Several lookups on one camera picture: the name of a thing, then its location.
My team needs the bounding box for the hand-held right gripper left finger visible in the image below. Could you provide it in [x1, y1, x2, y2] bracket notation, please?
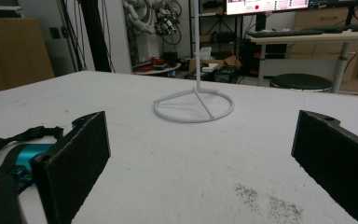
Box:
[31, 110, 112, 224]

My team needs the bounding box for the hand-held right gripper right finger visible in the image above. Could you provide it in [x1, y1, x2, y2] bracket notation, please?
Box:
[291, 109, 358, 224]

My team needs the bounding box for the black round stool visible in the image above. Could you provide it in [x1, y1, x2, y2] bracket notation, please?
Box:
[268, 73, 334, 93]

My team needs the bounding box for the light wooden desk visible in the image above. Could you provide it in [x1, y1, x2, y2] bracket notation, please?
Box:
[247, 30, 358, 94]

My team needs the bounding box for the round white low table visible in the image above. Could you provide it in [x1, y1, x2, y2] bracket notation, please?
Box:
[132, 63, 183, 77]

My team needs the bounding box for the brown cardboard panel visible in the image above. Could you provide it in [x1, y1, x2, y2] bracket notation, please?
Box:
[0, 18, 56, 96]

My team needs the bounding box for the black keyboard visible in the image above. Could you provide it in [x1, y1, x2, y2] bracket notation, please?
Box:
[302, 23, 358, 35]
[247, 29, 324, 39]

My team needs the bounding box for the black metal stand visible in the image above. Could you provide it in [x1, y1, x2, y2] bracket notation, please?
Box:
[59, 0, 117, 73]

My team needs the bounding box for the wooden drawer cabinet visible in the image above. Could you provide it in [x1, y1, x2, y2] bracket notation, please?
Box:
[290, 7, 358, 94]

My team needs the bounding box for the open cardboard box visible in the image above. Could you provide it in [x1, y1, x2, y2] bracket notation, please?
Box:
[188, 55, 242, 75]

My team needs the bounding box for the monitor screen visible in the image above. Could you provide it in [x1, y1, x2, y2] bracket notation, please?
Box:
[225, 0, 310, 16]

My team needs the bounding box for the black shelf rack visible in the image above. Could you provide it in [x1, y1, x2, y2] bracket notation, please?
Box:
[188, 0, 246, 60]

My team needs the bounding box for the teal item with black straps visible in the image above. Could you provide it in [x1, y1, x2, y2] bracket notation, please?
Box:
[0, 125, 65, 194]

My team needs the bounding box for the white stand with ring base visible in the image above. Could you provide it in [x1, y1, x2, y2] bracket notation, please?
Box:
[152, 0, 236, 124]

